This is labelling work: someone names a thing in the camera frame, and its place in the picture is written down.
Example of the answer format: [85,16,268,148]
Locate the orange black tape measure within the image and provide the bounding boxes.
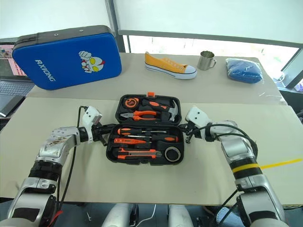
[123,97,138,109]

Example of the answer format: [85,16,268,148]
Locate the orange black utility knife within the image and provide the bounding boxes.
[117,147,163,160]

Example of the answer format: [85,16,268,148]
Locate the black plastic tool case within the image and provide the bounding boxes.
[106,92,185,166]

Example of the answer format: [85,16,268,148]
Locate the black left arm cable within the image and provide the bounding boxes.
[55,105,89,213]

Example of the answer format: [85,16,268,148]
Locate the blue RXIONG kick pad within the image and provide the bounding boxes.
[11,25,123,91]

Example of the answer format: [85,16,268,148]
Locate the silver right robot leg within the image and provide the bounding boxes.
[168,203,194,227]

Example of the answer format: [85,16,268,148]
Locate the white roller blind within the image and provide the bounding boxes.
[113,0,303,45]

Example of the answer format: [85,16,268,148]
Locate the grey window post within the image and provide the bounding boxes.
[107,0,131,54]

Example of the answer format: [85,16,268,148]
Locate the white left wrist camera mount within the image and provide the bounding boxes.
[80,106,104,144]

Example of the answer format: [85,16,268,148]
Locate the black electrical tape roll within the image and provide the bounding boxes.
[165,146,181,163]

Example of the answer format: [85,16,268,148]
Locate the stainless steel mug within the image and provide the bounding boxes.
[197,50,217,71]

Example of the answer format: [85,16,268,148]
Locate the blue cloth in plastic bag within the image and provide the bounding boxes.
[224,57,263,85]

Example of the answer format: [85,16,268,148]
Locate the silver robot leg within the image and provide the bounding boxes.
[168,203,194,227]
[104,203,139,227]

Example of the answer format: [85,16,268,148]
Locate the silver left robot leg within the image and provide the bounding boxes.
[104,203,139,227]

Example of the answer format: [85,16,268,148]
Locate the claw hammer orange black handle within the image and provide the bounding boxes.
[141,98,179,122]

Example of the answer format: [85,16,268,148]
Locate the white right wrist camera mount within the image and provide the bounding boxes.
[185,106,213,140]

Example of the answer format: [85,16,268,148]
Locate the orange handled pliers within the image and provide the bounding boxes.
[120,110,157,122]

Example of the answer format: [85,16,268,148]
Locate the open laptop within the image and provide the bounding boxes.
[0,42,36,96]

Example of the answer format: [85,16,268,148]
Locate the yellow canvas sneaker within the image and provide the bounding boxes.
[144,52,197,80]

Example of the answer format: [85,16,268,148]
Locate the thin white cable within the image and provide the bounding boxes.
[139,203,157,227]

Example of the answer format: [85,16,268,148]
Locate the flathead screwdriver orange black handle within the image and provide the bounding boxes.
[116,127,166,135]

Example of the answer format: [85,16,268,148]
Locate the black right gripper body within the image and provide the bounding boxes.
[181,122,202,145]

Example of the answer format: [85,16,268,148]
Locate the orange voltage tester pen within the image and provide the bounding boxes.
[113,138,148,145]

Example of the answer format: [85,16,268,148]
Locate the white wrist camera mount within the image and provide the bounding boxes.
[185,106,213,140]
[80,106,104,144]

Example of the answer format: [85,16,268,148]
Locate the Phillips screwdriver orange black handle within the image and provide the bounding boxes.
[123,134,180,143]

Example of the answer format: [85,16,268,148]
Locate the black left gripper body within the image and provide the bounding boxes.
[91,122,114,147]

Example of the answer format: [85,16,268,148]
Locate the grey window railing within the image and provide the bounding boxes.
[118,29,303,49]

